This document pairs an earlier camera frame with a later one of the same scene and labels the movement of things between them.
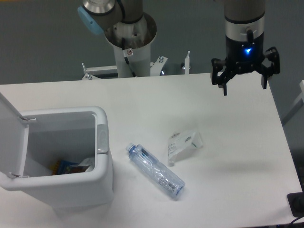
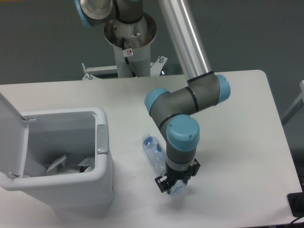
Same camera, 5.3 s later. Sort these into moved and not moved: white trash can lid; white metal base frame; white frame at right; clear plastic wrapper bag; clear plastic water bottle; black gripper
Moved: clear plastic wrapper bag; clear plastic water bottle; black gripper
Not moved: white trash can lid; white frame at right; white metal base frame
